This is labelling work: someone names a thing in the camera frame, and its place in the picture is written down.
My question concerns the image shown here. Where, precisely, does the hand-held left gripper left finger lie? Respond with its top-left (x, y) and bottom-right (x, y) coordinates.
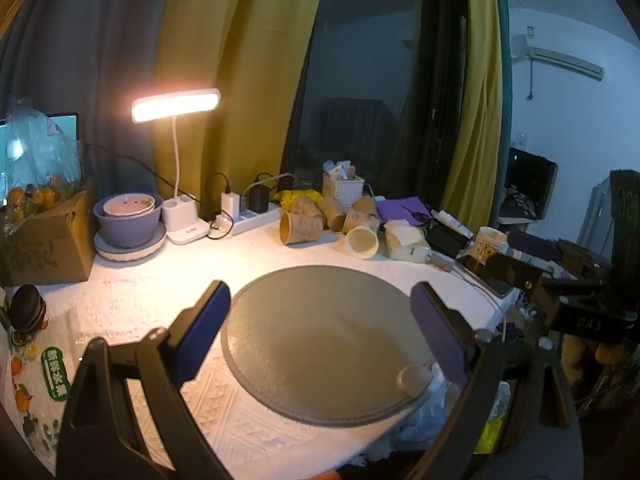
top-left (56, 280), bottom-right (233, 480)

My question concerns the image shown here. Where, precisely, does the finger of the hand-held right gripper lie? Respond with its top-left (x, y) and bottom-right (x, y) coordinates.
top-left (509, 230), bottom-right (612, 283)
top-left (470, 251), bottom-right (563, 293)

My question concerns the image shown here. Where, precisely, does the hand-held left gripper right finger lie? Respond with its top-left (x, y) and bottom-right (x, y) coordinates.
top-left (409, 281), bottom-right (586, 480)

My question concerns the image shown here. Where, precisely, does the pale paper cup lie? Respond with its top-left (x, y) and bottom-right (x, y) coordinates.
top-left (344, 223), bottom-right (381, 260)

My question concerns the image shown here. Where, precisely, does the person's right hand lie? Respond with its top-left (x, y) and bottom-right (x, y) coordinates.
top-left (594, 343), bottom-right (631, 367)

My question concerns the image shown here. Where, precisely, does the white printed mug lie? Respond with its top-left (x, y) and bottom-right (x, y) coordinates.
top-left (472, 226), bottom-right (509, 266)

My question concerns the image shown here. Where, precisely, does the black monitor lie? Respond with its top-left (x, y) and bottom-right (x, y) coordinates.
top-left (499, 147), bottom-right (559, 222)

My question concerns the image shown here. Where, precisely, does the white plug adapter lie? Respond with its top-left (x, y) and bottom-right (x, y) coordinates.
top-left (426, 251), bottom-right (457, 273)

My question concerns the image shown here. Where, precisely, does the black box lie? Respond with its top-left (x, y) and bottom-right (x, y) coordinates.
top-left (425, 223), bottom-right (469, 259)

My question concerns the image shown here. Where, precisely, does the white textured tablecloth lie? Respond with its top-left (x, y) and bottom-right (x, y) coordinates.
top-left (5, 210), bottom-right (518, 480)

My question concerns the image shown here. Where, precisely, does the white tube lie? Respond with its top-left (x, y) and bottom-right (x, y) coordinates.
top-left (432, 210), bottom-right (474, 239)

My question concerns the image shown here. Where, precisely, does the white plastic bag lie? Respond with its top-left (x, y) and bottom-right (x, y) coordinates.
top-left (392, 375), bottom-right (453, 443)

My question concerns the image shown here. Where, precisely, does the tissue pack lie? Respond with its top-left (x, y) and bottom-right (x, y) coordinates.
top-left (383, 219), bottom-right (431, 263)

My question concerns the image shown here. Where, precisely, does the pale round plate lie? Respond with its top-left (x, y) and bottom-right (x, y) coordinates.
top-left (93, 221), bottom-right (168, 264)

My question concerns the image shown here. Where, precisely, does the purple cloth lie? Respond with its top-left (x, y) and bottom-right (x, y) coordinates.
top-left (375, 196), bottom-right (434, 226)

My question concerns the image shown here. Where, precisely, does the round grey mat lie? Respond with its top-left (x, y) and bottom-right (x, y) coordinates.
top-left (220, 265), bottom-right (442, 428)

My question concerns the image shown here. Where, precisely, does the white power strip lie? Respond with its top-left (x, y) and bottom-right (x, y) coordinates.
top-left (209, 206), bottom-right (284, 237)

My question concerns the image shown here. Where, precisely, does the purple bowl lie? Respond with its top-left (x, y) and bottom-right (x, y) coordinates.
top-left (93, 192), bottom-right (165, 250)

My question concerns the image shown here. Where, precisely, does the pink bowl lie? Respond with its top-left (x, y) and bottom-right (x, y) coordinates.
top-left (102, 193), bottom-right (156, 217)

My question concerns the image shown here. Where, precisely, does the yellow curtain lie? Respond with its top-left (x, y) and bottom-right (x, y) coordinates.
top-left (440, 0), bottom-right (504, 219)
top-left (151, 0), bottom-right (332, 211)

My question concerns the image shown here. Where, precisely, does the yellow cloth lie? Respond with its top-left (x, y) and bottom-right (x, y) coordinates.
top-left (276, 188), bottom-right (324, 211)

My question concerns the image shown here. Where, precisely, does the cardboard box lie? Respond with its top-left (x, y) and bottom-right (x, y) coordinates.
top-left (0, 179), bottom-right (97, 287)

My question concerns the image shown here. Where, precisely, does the black round case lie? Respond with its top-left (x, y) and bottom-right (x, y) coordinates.
top-left (10, 284), bottom-right (49, 334)

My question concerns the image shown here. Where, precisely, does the white woven basket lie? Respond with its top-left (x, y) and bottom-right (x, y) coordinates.
top-left (322, 160), bottom-right (366, 212)

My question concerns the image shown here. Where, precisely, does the fruit print plastic bag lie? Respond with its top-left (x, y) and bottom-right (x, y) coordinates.
top-left (0, 329), bottom-right (77, 463)

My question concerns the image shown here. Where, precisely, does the white air conditioner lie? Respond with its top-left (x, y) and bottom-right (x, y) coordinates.
top-left (510, 34), bottom-right (605, 82)

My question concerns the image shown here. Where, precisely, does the pile of oranges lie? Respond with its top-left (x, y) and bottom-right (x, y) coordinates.
top-left (4, 184), bottom-right (57, 222)

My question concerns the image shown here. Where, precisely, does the white desk lamp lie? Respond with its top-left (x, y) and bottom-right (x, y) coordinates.
top-left (131, 88), bottom-right (221, 246)

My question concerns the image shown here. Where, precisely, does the dark window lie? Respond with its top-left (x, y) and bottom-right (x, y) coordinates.
top-left (279, 0), bottom-right (472, 207)

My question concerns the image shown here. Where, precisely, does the computer screen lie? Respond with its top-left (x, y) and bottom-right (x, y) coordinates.
top-left (0, 112), bottom-right (81, 211)

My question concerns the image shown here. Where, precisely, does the clear plastic bag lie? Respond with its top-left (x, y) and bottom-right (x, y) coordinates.
top-left (0, 96), bottom-right (85, 223)

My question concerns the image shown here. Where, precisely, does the dark blue curtain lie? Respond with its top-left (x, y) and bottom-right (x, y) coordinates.
top-left (0, 0), bottom-right (187, 203)

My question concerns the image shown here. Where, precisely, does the black cable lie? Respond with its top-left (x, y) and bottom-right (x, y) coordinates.
top-left (82, 143), bottom-right (202, 202)

